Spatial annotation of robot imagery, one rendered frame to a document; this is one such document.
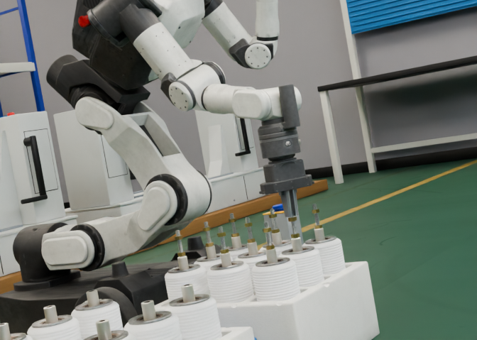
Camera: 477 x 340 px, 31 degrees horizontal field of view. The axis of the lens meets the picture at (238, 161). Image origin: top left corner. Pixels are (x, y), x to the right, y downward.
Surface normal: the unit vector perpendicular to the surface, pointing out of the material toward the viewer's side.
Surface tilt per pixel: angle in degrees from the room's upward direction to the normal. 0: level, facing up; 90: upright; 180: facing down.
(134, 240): 105
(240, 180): 90
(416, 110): 90
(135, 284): 45
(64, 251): 90
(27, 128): 90
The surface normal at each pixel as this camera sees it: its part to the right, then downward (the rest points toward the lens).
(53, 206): 0.82, -0.12
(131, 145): -0.29, 0.48
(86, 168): -0.55, 0.13
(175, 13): 0.71, 0.18
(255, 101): -0.75, 0.15
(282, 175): 0.39, -0.04
